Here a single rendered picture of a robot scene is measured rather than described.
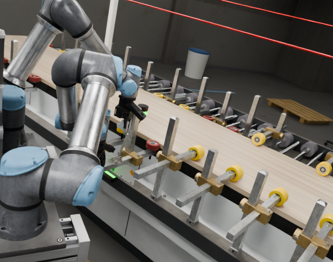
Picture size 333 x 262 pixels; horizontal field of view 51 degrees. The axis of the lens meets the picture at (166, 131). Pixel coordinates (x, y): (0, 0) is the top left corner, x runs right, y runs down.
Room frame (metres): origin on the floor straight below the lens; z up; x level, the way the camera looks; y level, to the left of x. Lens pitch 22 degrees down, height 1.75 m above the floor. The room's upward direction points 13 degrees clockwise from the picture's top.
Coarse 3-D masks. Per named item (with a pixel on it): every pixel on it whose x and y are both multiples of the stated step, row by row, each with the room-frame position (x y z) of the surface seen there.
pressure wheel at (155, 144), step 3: (147, 141) 1.85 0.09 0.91; (150, 141) 1.87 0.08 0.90; (153, 141) 1.86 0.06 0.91; (156, 141) 1.88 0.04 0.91; (147, 144) 1.83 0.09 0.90; (150, 144) 1.83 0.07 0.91; (153, 144) 1.84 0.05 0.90; (156, 144) 1.85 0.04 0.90; (159, 144) 1.86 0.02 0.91; (147, 147) 1.83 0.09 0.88; (150, 147) 1.82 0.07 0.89; (153, 147) 1.82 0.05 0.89; (156, 147) 1.83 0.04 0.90; (153, 150) 1.82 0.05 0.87; (156, 150) 1.83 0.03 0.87; (150, 156) 1.85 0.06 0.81; (150, 159) 1.86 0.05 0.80
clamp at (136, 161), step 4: (124, 148) 1.77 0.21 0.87; (124, 152) 1.74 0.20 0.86; (128, 152) 1.73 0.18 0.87; (132, 152) 1.74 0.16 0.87; (132, 156) 1.70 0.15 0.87; (136, 156) 1.70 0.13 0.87; (140, 156) 1.72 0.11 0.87; (132, 160) 1.70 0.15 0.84; (136, 160) 1.68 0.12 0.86; (140, 160) 1.71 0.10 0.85; (132, 164) 1.70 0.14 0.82; (136, 164) 1.69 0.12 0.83; (140, 164) 1.72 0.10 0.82
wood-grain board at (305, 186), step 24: (48, 48) 3.61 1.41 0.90; (48, 72) 2.77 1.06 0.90; (144, 96) 2.73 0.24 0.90; (120, 120) 2.10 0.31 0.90; (144, 120) 2.19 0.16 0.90; (168, 120) 2.30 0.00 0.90; (192, 120) 2.42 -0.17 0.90; (192, 144) 1.98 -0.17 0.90; (216, 144) 2.07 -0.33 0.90; (240, 144) 2.17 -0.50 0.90; (216, 168) 1.72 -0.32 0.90; (264, 168) 1.87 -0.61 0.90; (288, 168) 1.95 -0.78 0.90; (312, 168) 2.04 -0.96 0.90; (240, 192) 1.56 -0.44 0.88; (264, 192) 1.58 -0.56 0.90; (288, 192) 1.64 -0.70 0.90; (312, 192) 1.70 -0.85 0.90; (288, 216) 1.42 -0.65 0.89
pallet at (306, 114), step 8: (272, 104) 6.95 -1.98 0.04; (280, 104) 6.82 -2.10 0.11; (288, 104) 6.99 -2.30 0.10; (296, 104) 7.13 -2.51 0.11; (288, 112) 6.60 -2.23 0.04; (296, 112) 6.49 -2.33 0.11; (304, 112) 6.64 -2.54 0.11; (312, 112) 6.79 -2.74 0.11; (304, 120) 6.22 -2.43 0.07; (312, 120) 6.20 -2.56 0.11; (320, 120) 6.33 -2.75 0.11; (328, 120) 6.47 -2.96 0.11
